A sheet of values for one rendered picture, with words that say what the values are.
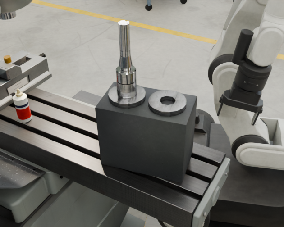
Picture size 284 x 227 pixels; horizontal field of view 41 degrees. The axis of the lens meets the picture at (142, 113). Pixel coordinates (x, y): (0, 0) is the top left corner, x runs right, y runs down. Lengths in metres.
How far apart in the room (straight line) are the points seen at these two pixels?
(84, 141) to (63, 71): 2.29
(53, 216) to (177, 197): 0.49
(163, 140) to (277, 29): 0.40
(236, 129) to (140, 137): 0.63
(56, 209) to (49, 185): 0.13
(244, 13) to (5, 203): 0.88
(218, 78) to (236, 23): 0.18
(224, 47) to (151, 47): 2.42
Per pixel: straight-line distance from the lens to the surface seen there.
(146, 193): 0.93
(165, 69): 3.29
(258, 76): 1.08
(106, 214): 1.63
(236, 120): 1.43
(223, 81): 1.27
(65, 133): 1.12
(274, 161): 1.50
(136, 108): 0.87
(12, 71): 1.27
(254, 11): 1.19
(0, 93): 1.27
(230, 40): 1.26
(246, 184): 1.53
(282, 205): 1.50
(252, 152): 1.46
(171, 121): 0.84
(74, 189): 1.31
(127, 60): 0.84
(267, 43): 1.02
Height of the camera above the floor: 1.67
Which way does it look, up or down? 37 degrees down
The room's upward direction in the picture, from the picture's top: 1 degrees counter-clockwise
